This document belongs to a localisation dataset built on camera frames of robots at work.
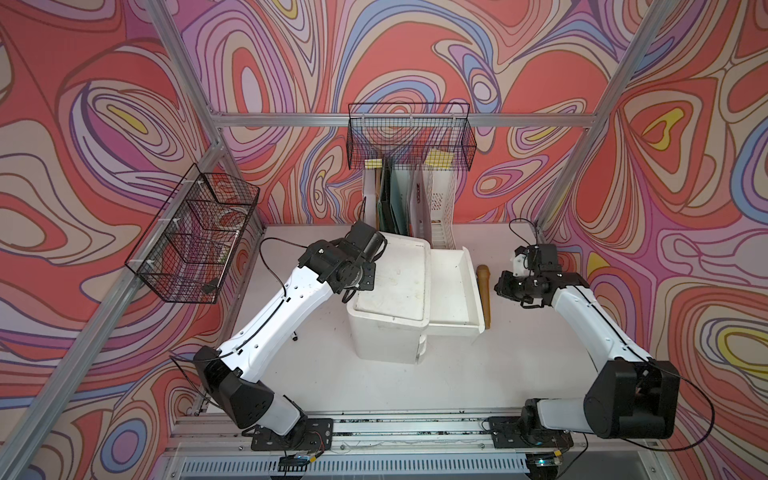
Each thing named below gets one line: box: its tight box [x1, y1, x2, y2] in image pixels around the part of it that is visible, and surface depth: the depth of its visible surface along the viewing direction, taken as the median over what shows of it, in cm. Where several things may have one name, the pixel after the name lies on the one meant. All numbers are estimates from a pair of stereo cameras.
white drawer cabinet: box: [347, 232, 431, 364], surface depth 74 cm
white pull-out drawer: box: [427, 246, 485, 337], surface depth 80 cm
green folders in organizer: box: [377, 157, 411, 236], surface depth 93 cm
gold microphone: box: [476, 264, 491, 330], surface depth 101 cm
